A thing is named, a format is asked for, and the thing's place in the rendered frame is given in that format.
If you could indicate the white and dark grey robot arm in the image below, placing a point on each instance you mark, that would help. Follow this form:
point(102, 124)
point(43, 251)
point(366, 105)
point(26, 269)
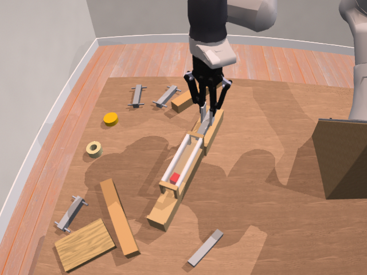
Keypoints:
point(208, 35)

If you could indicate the beige roll of tape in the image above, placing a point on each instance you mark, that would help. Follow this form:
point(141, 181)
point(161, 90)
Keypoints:
point(94, 150)

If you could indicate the white square stick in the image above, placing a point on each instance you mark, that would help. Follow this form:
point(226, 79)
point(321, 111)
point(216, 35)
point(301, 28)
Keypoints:
point(205, 248)
point(204, 125)

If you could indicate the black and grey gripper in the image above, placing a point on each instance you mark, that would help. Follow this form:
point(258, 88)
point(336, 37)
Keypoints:
point(206, 77)

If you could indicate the yellow short cylinder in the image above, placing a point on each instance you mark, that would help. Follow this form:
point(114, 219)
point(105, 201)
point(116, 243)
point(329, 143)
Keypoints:
point(111, 119)

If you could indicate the grey bar with cross pins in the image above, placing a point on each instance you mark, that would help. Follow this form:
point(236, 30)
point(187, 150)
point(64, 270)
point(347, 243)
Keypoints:
point(71, 213)
point(137, 95)
point(167, 95)

